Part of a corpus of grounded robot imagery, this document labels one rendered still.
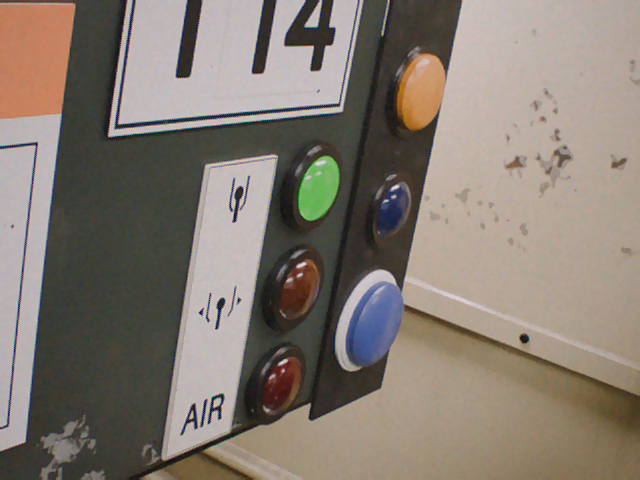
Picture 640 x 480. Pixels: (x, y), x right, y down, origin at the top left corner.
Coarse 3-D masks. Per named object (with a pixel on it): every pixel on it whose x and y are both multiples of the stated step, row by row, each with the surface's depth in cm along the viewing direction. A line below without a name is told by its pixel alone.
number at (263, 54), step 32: (256, 0) 30; (288, 0) 31; (320, 0) 32; (256, 32) 30; (288, 32) 32; (320, 32) 33; (224, 64) 30; (256, 64) 31; (288, 64) 32; (320, 64) 33; (224, 96) 30
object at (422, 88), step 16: (416, 64) 37; (432, 64) 37; (416, 80) 37; (432, 80) 37; (400, 96) 37; (416, 96) 37; (432, 96) 38; (400, 112) 37; (416, 112) 37; (432, 112) 38; (416, 128) 38
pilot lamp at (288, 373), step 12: (288, 360) 36; (276, 372) 36; (288, 372) 36; (300, 372) 37; (276, 384) 36; (288, 384) 36; (300, 384) 37; (264, 396) 36; (276, 396) 36; (288, 396) 36; (264, 408) 36; (276, 408) 36
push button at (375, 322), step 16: (384, 288) 39; (368, 304) 39; (384, 304) 39; (400, 304) 40; (352, 320) 39; (368, 320) 39; (384, 320) 40; (400, 320) 41; (352, 336) 39; (368, 336) 39; (384, 336) 40; (352, 352) 39; (368, 352) 40; (384, 352) 41
